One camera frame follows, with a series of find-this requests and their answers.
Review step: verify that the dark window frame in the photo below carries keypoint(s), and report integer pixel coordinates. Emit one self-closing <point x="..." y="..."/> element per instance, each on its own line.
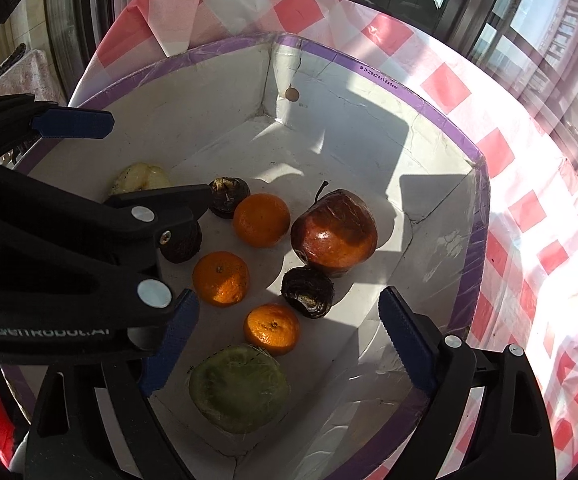
<point x="474" y="0"/>

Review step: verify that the white cardboard box purple rim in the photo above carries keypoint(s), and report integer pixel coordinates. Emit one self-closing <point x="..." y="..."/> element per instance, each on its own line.
<point x="349" y="125"/>

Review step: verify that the dark water chestnut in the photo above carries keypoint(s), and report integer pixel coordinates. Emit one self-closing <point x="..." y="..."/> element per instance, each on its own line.
<point x="228" y="196"/>
<point x="184" y="247"/>
<point x="308" y="291"/>

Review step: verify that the green fruit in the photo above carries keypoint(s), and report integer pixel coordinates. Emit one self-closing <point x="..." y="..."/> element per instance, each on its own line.
<point x="239" y="390"/>

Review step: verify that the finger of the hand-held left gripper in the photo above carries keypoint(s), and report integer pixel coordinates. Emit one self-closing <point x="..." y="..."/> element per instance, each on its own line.
<point x="169" y="215"/>
<point x="74" y="124"/>

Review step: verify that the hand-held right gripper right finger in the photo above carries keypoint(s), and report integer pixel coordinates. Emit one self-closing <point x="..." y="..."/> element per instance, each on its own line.
<point x="406" y="340"/>

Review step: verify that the table with floral cloth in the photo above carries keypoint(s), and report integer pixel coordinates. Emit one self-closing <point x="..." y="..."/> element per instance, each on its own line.
<point x="24" y="72"/>

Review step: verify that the pink checkered tablecloth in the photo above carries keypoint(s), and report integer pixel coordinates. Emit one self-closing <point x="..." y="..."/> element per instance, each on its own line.
<point x="519" y="185"/>

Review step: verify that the red apple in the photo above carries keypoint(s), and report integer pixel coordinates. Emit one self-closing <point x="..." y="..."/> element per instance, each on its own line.
<point x="334" y="235"/>

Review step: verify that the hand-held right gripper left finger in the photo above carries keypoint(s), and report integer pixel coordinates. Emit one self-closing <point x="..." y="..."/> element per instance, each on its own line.
<point x="171" y="340"/>

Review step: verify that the pale yellow pear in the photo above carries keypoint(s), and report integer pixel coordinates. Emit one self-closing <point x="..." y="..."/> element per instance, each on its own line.
<point x="141" y="177"/>

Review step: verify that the orange tangerine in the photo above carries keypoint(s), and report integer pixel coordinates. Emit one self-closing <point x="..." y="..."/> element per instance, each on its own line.
<point x="271" y="328"/>
<point x="220" y="278"/>
<point x="261" y="220"/>

